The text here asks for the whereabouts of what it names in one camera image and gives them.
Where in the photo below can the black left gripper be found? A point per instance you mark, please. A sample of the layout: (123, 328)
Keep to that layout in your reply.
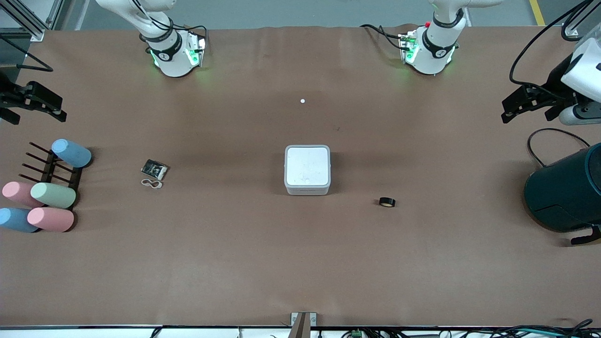
(557, 82)

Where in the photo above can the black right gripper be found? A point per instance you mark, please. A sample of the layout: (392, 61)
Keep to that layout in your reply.
(10, 98)

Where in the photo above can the black snack wrapper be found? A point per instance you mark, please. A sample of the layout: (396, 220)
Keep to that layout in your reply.
(155, 169)

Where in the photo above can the white rubber band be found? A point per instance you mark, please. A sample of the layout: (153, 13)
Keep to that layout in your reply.
(157, 185)

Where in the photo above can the black tape roll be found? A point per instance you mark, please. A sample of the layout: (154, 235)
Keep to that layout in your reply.
(387, 202)

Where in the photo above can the white lidded trash bin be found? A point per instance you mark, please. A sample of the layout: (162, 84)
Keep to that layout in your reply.
(307, 166)

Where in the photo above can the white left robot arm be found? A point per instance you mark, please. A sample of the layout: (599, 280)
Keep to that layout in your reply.
(436, 47)

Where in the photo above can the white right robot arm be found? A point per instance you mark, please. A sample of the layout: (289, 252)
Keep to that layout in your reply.
(169, 56)

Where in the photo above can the blue plastic cup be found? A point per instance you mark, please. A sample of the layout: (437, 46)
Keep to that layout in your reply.
(16, 219)
(73, 154)

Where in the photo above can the black cup rack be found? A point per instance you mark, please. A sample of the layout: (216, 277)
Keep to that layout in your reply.
(49, 169)

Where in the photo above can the green plastic cup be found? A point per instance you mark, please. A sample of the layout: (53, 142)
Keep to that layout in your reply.
(54, 195)

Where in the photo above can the pink plastic cup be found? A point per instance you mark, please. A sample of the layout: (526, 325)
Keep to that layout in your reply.
(18, 193)
(50, 219)

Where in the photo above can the dark teal cylindrical appliance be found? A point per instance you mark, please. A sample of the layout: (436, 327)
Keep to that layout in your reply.
(566, 192)

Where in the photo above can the brown table cover sheet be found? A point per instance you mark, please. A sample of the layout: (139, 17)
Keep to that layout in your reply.
(235, 258)

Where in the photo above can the aluminium frame profile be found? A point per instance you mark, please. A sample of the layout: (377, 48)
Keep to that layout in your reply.
(573, 29)
(28, 21)

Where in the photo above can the metal table edge bracket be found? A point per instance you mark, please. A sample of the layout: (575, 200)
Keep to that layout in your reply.
(303, 324)

